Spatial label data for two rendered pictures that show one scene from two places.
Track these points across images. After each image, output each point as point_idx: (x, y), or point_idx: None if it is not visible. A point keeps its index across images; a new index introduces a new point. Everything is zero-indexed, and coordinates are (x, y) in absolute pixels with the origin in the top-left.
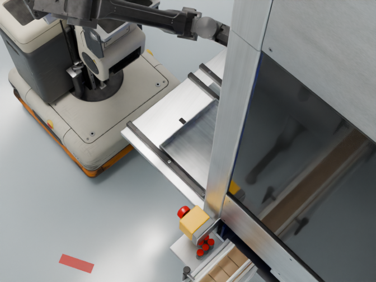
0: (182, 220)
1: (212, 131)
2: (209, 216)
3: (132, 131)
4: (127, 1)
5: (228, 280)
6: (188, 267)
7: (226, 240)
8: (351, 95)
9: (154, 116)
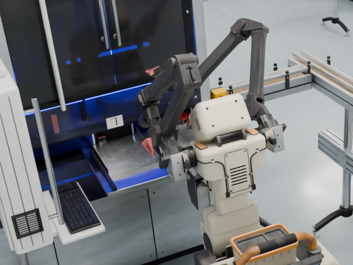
0: (225, 90)
1: (185, 145)
2: (210, 91)
3: None
4: (219, 43)
5: (212, 87)
6: (229, 87)
7: None
8: None
9: None
